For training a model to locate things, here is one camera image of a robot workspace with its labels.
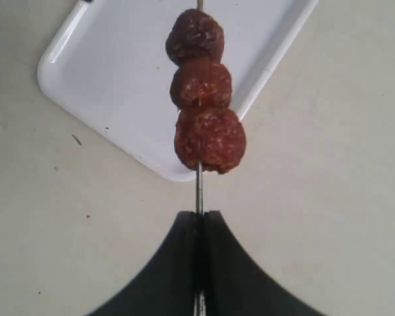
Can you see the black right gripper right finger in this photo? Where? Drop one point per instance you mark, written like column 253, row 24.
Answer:
column 236, row 285

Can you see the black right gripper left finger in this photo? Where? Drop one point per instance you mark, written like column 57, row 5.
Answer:
column 165, row 286

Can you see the thin metal skewer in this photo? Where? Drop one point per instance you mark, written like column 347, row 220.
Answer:
column 199, row 253

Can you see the dark red round fruit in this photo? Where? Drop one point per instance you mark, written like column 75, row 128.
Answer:
column 195, row 34
column 201, row 83
column 212, row 136

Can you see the white rectangular plastic tray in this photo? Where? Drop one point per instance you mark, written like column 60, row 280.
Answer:
column 107, row 66

